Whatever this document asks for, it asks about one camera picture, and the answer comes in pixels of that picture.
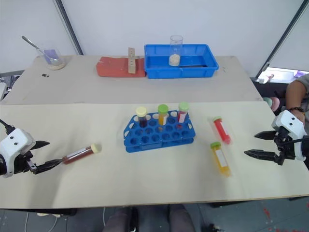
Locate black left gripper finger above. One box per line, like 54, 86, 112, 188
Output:
33, 158, 65, 175
30, 140, 51, 152

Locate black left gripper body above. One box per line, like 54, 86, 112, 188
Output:
14, 151, 37, 175

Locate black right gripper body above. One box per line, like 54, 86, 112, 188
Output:
273, 126, 297, 166

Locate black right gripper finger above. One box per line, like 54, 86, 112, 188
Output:
254, 130, 277, 140
244, 149, 279, 163

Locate brown tube with cream cap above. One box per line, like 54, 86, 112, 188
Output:
62, 143, 102, 165

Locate yellow tube with green cap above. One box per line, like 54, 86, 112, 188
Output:
210, 141, 232, 177

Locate red tube with green cap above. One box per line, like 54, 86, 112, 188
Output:
209, 116, 234, 146

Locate red tube with labelled side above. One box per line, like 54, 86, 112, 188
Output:
177, 101, 190, 123

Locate blue test tube rack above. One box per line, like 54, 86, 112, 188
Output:
123, 110, 196, 153

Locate orange tube with green cap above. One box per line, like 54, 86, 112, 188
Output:
157, 104, 169, 126

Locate dark purple tube yellow cap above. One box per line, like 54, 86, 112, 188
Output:
135, 106, 148, 128

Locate pink and green round objects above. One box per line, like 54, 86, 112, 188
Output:
262, 96, 282, 112

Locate beige back table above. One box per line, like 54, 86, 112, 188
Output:
0, 55, 264, 106

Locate glass beaker with purple label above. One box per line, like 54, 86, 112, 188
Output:
36, 48, 67, 71

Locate dark rounded shape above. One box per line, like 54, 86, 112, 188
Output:
103, 206, 140, 232

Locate metal spoon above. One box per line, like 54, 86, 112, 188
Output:
21, 36, 58, 61

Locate blue plastic bin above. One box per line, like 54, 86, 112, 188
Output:
144, 43, 220, 80

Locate clear beaker with white powder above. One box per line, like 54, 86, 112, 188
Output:
168, 35, 184, 67

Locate small wooden block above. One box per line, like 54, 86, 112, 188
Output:
127, 47, 136, 74

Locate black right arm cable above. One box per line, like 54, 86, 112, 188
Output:
281, 134, 309, 147

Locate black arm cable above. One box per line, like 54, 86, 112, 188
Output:
0, 119, 14, 135
281, 134, 309, 147

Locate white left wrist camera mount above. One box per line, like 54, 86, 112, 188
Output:
0, 128, 36, 179

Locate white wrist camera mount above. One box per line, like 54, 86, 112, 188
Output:
0, 128, 36, 179
271, 109, 308, 161

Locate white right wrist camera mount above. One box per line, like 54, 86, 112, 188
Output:
271, 109, 308, 161

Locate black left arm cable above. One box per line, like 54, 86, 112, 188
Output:
0, 119, 14, 135

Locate dark bead bracelet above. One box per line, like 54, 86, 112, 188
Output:
288, 106, 306, 115

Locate white floor cable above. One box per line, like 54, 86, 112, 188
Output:
24, 206, 107, 232

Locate grey metal frame pole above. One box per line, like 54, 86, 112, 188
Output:
53, 0, 84, 56
255, 0, 309, 79

